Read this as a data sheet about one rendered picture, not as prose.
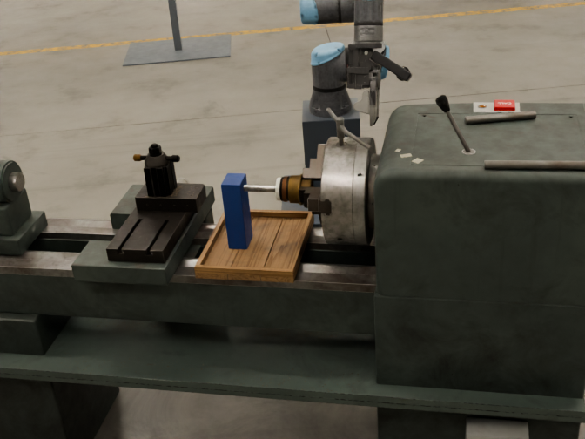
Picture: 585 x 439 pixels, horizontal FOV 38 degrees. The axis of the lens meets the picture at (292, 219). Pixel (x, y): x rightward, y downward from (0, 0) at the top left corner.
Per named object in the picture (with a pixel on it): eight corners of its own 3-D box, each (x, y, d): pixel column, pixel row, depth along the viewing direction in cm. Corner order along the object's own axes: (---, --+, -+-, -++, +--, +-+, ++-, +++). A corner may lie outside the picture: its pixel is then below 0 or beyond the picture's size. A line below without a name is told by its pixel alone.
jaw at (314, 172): (341, 181, 251) (343, 143, 253) (339, 178, 246) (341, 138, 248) (305, 180, 253) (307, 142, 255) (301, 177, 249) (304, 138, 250)
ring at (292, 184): (313, 168, 252) (284, 168, 254) (308, 182, 244) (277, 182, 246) (315, 196, 256) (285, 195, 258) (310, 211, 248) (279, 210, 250)
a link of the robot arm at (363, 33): (384, 26, 220) (381, 24, 212) (384, 43, 221) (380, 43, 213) (356, 26, 222) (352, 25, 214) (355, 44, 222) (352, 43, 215)
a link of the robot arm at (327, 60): (312, 77, 299) (310, 40, 292) (350, 76, 298) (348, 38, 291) (311, 90, 288) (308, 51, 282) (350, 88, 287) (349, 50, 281)
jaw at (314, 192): (338, 185, 245) (331, 199, 234) (338, 201, 246) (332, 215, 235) (300, 185, 247) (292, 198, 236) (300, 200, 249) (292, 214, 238)
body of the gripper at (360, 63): (350, 90, 225) (351, 43, 223) (382, 90, 223) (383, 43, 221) (346, 91, 217) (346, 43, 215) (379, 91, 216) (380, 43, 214)
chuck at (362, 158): (378, 205, 268) (375, 118, 250) (367, 266, 243) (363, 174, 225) (367, 205, 269) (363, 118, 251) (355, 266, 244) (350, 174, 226)
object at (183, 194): (206, 198, 274) (205, 184, 271) (198, 212, 265) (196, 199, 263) (147, 196, 278) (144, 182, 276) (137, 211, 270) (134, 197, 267)
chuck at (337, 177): (367, 205, 269) (363, 118, 251) (355, 266, 244) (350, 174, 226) (339, 204, 270) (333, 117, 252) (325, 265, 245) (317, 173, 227)
